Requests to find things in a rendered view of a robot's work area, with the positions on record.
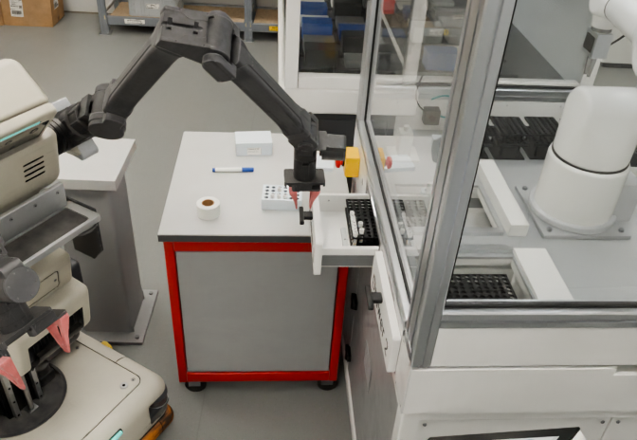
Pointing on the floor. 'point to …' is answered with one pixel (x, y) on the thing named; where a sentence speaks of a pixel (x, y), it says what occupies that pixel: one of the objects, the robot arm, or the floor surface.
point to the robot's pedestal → (93, 273)
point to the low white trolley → (247, 271)
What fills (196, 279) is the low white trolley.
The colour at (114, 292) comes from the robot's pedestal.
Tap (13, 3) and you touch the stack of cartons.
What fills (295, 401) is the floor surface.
